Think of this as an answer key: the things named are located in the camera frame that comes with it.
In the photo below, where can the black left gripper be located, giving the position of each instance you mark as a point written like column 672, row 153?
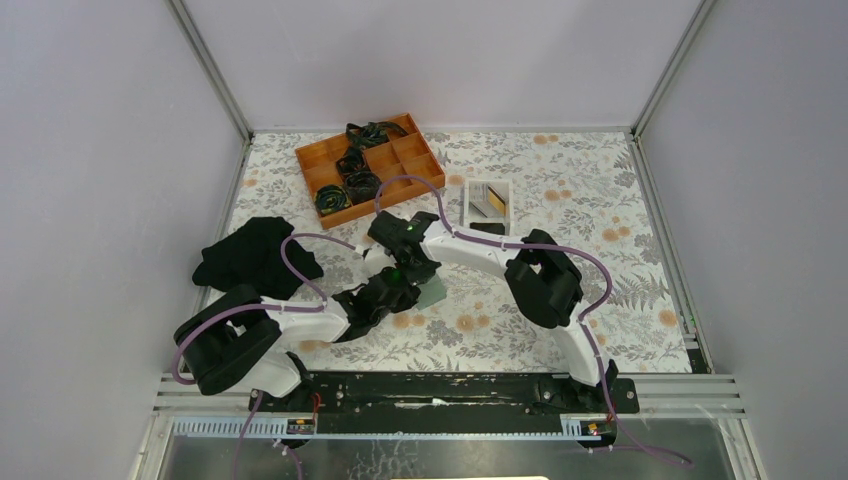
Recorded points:
column 409, row 299

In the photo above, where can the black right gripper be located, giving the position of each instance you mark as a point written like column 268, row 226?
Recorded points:
column 421, row 276

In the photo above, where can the green leather card holder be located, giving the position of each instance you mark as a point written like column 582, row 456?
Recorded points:
column 431, row 293

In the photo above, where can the white plastic card box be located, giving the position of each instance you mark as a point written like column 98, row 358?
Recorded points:
column 505, row 189

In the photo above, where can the black cloth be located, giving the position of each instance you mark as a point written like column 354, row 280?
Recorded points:
column 250, row 256

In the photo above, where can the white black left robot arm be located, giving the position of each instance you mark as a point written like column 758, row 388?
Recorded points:
column 233, row 342

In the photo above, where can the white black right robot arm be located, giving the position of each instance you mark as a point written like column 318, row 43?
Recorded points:
column 544, row 281

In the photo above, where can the stack of white cards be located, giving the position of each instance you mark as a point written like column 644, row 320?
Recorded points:
column 486, row 200

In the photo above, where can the black card stack in box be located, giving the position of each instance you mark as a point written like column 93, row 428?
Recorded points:
column 487, row 227

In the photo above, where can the dark patterned rolled tie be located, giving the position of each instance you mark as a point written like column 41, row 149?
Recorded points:
column 362, row 186

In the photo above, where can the blue yellow rolled tie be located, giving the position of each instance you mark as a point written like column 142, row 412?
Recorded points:
column 331, row 199

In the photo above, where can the dark rolled tie middle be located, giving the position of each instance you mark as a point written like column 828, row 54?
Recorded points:
column 351, row 162

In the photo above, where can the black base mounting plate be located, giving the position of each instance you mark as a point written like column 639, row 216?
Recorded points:
column 374, row 403

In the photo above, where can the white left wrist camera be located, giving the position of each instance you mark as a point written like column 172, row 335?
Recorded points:
column 375, row 258

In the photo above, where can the aluminium frame rail front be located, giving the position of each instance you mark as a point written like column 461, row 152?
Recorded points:
column 661, row 396

